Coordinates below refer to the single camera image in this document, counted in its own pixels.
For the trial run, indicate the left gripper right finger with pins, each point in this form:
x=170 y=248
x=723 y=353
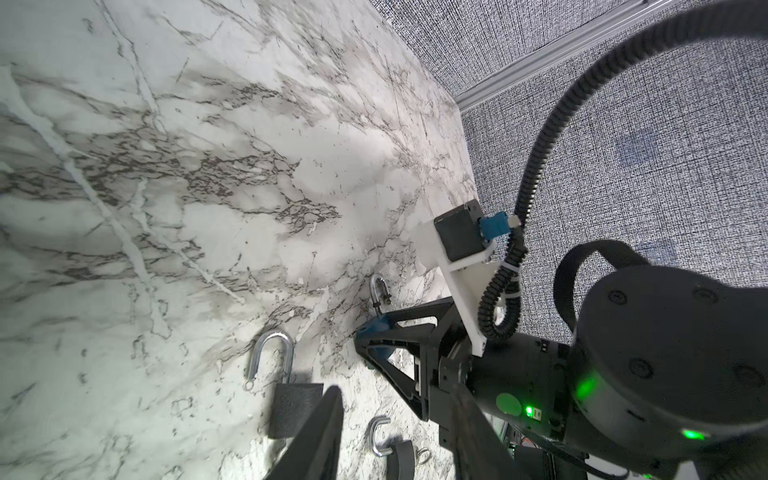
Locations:
x=486 y=438

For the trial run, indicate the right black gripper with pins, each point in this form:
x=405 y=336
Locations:
x=434 y=335

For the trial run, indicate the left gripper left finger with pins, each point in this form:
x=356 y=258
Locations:
x=310 y=417

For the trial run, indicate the blue padlock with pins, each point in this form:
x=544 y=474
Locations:
x=379 y=296

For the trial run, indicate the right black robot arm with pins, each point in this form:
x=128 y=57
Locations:
x=666 y=366

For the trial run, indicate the left small black padlock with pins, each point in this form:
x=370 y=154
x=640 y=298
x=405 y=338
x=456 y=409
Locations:
x=285 y=384

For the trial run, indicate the small black padlock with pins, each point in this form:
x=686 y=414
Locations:
x=402 y=457
x=285 y=384

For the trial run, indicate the lower small black padlock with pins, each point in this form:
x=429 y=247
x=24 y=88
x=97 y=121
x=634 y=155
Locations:
x=402 y=457

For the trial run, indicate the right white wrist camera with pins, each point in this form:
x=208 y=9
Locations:
x=461 y=244

